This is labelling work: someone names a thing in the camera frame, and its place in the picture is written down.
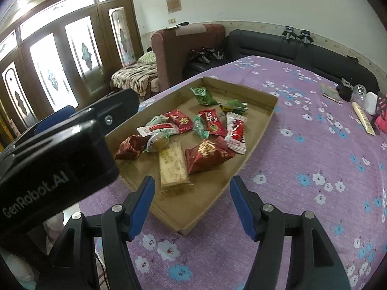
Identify greenish booklet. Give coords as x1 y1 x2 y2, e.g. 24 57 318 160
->
320 83 343 104

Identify shallow cardboard box tray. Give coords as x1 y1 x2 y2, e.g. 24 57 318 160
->
104 76 279 236

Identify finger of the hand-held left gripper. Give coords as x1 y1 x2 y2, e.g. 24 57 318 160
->
71 89 140 138

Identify small green-clear candy packet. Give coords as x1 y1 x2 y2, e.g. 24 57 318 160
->
193 115 210 140

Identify small black object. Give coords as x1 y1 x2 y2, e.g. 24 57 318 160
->
336 79 355 102

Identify black items on seat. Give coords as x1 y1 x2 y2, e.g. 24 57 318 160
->
190 48 225 65

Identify clear green-topped pastry packet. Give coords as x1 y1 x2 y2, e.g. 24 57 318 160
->
143 114 171 153

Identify black clip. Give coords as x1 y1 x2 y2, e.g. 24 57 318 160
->
281 25 299 42
298 29 313 45

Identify beige long snack packet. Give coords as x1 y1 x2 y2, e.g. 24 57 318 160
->
159 141 194 196

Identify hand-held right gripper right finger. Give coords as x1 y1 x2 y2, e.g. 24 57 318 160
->
230 176 351 290

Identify large red snack packet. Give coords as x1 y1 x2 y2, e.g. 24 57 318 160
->
184 139 236 175

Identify brown armchair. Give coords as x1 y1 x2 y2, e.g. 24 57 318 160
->
150 23 227 93

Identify yellow packet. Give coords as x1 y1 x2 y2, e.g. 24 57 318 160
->
351 102 376 136

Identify paper notice on wall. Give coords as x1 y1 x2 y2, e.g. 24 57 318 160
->
166 0 182 15

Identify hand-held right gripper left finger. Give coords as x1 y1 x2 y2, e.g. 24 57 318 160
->
36 176 156 290

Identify wooden glass-panel door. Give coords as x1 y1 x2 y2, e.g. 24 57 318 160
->
0 0 145 145

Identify white and red snack packet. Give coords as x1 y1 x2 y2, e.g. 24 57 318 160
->
224 112 247 155
137 122 179 138

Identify blue chair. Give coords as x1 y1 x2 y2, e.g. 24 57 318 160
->
35 105 77 135

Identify purple floral blanket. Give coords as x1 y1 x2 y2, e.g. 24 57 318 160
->
79 55 387 290

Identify green snack packet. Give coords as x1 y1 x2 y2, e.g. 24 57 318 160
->
220 99 249 115
189 87 220 106

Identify patterned brown blanket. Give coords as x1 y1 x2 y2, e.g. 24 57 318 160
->
110 51 158 95

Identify black leather sofa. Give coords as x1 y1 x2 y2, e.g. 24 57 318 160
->
226 29 380 95

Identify red pyramid snack packet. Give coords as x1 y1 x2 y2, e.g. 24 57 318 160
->
114 135 149 160

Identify pink cloth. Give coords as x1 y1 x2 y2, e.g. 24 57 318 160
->
44 213 65 250

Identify thin dark cable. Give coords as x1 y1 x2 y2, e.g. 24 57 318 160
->
94 246 111 290

